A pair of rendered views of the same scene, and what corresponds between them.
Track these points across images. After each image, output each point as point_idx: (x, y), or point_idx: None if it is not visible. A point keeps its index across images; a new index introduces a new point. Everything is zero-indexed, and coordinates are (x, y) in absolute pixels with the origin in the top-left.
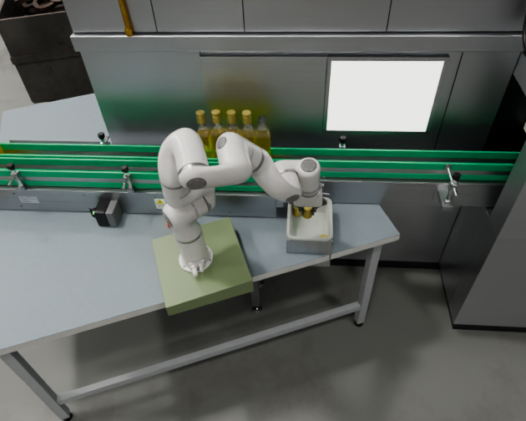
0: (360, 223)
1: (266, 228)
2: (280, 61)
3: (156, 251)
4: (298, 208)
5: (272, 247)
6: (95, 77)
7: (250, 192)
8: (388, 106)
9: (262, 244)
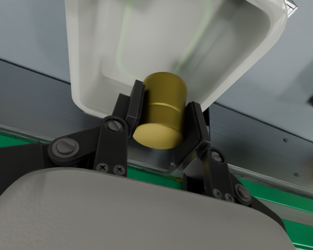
0: (10, 10)
1: (245, 86)
2: None
3: None
4: (227, 164)
5: (289, 23)
6: None
7: (255, 179)
8: None
9: (300, 47)
